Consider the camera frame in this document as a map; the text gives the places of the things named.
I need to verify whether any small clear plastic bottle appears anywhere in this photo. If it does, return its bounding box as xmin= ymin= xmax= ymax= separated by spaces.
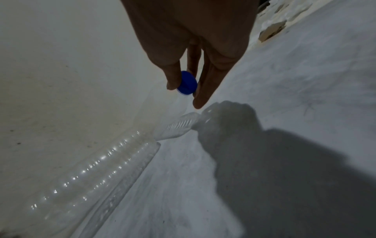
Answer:
xmin=153 ymin=111 xmax=213 ymax=142

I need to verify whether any person's right hand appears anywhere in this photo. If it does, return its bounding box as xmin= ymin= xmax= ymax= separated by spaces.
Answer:
xmin=120 ymin=0 xmax=260 ymax=110

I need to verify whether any blue plastic bottle cap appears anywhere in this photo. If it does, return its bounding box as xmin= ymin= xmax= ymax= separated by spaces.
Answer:
xmin=177 ymin=71 xmax=198 ymax=96

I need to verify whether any large clear plastic bottle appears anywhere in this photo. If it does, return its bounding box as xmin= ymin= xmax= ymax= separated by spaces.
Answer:
xmin=25 ymin=131 xmax=162 ymax=238

